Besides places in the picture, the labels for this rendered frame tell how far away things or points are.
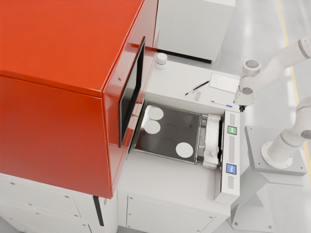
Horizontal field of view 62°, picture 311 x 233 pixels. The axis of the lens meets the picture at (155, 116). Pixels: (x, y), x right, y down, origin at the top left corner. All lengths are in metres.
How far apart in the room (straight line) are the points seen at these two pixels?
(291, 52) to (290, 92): 2.41
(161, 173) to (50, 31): 1.07
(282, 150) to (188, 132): 0.54
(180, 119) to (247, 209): 1.18
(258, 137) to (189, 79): 0.59
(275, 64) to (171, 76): 0.77
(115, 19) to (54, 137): 0.34
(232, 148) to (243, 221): 1.03
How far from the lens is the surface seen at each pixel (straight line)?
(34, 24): 0.69
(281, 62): 1.26
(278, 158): 1.69
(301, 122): 1.43
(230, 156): 1.52
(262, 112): 3.21
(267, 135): 1.84
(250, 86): 1.26
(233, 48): 3.92
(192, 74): 1.85
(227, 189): 1.42
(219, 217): 1.57
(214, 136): 1.66
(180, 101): 1.68
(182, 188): 1.51
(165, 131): 1.57
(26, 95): 0.62
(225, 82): 1.86
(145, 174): 1.51
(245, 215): 2.48
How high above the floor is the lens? 2.19
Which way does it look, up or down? 52 degrees down
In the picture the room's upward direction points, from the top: 10 degrees clockwise
